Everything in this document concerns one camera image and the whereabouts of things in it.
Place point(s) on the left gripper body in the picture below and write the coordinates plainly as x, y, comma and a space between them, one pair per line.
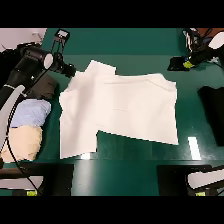
65, 68

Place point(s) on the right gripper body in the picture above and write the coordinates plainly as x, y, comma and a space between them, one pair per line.
176, 64

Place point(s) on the white T-shirt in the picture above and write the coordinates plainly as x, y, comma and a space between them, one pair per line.
133, 106

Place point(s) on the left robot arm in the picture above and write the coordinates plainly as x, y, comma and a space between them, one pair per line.
28, 63

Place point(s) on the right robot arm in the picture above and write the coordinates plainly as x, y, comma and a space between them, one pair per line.
218, 40

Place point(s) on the pale folded garment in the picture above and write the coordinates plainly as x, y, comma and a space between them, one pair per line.
189, 38

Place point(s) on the orange-brown folded garment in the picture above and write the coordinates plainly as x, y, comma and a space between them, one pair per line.
204, 30

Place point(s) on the light blue garment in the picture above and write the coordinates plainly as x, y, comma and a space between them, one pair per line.
31, 113

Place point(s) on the black garment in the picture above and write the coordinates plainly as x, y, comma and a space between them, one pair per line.
213, 113

